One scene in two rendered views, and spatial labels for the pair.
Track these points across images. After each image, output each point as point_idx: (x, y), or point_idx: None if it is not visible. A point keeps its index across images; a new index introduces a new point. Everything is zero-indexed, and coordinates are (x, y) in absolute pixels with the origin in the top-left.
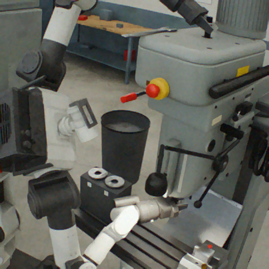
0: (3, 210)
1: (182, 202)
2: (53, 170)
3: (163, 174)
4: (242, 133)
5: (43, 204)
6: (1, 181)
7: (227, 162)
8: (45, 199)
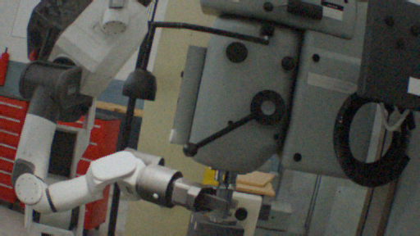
0: (56, 178)
1: (219, 195)
2: (65, 56)
3: (150, 72)
4: (267, 24)
5: (28, 72)
6: (70, 141)
7: (281, 111)
8: (33, 69)
